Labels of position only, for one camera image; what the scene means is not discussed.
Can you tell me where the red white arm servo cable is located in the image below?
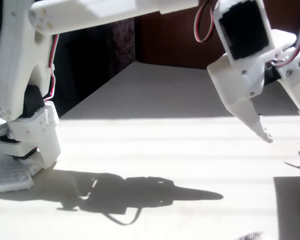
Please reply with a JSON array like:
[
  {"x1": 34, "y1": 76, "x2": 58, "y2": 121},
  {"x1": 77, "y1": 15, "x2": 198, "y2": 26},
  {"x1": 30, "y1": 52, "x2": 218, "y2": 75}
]
[{"x1": 42, "y1": 33, "x2": 60, "y2": 103}]

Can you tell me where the dark patterned curtain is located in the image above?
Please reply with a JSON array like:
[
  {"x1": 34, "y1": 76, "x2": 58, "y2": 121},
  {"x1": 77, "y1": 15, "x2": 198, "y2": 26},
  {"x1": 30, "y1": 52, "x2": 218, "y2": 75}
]
[{"x1": 111, "y1": 17, "x2": 136, "y2": 76}]

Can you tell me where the grey textured fabric piece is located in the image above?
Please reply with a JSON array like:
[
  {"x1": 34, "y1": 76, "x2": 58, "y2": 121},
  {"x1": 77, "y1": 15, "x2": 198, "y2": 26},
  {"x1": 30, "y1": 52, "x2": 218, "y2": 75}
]
[{"x1": 233, "y1": 231, "x2": 266, "y2": 240}]

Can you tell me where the red white wrist cable loop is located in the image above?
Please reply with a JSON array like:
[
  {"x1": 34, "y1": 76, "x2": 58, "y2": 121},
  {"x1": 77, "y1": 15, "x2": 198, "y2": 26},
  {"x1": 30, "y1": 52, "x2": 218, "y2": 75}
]
[{"x1": 193, "y1": 0, "x2": 220, "y2": 44}]

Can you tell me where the large flat black object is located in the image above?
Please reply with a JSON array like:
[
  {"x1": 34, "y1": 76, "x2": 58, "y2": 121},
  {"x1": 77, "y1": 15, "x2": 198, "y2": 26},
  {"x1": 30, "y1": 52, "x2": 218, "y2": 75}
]
[{"x1": 273, "y1": 176, "x2": 300, "y2": 240}]

